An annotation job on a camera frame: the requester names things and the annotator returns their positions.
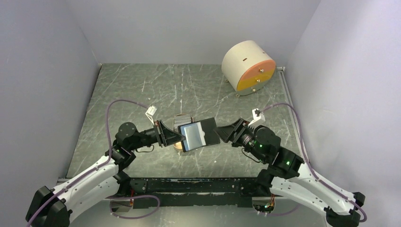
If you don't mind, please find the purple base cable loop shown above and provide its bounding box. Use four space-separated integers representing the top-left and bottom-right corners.
109 194 159 220

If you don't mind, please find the aluminium side rail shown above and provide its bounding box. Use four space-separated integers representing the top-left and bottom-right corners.
277 67 319 180

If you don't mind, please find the cream round drawer cabinet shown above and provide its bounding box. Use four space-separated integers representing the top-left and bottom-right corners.
221 40 276 97

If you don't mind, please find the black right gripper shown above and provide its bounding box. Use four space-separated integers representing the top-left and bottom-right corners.
213 117 267 163

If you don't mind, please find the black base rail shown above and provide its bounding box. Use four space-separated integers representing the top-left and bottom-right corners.
112 177 271 209

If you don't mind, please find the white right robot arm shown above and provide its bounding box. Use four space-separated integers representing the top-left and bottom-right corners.
215 118 366 227

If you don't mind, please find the beige oval tray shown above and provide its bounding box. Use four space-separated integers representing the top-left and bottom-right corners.
173 114 193 153

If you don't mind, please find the stack of cards in tray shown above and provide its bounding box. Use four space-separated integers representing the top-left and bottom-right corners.
173 113 193 132

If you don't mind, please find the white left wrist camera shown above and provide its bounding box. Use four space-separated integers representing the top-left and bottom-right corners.
145 105 157 122

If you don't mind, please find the black leather card holder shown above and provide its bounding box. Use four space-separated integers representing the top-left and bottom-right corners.
178 117 220 152

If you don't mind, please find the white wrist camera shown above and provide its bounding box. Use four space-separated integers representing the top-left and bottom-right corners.
145 105 157 122
249 108 265 128

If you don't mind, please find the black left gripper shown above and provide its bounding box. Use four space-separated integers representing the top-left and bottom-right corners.
129 119 185 150

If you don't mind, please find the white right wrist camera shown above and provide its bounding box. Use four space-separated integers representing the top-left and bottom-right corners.
249 108 265 128

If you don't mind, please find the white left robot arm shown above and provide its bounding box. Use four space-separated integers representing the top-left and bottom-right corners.
26 121 185 227

